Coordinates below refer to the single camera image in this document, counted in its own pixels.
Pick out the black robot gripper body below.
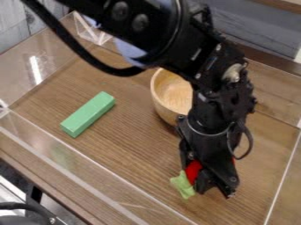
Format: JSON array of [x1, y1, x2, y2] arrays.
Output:
[[175, 115, 254, 188]]

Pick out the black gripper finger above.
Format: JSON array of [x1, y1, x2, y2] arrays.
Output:
[[179, 143, 197, 169], [194, 170, 240, 199]]

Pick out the red plush tomato toy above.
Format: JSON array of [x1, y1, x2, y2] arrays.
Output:
[[170, 160, 206, 200]]

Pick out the light wooden bowl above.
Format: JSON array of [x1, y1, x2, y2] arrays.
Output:
[[150, 69, 193, 126]]

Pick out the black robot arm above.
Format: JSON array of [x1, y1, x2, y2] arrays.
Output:
[[22, 0, 257, 198]]

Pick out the green rectangular block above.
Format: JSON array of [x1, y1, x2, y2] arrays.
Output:
[[60, 91, 115, 138]]

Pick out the clear acrylic tray wall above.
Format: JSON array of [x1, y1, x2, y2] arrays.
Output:
[[0, 100, 197, 225]]

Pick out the black table leg bracket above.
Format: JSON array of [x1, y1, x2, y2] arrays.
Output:
[[24, 184, 72, 225]]

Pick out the clear acrylic corner bracket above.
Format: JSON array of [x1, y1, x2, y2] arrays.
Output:
[[72, 11, 111, 46]]

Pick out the black cable under table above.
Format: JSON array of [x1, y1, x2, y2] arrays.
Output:
[[0, 200, 40, 225]]

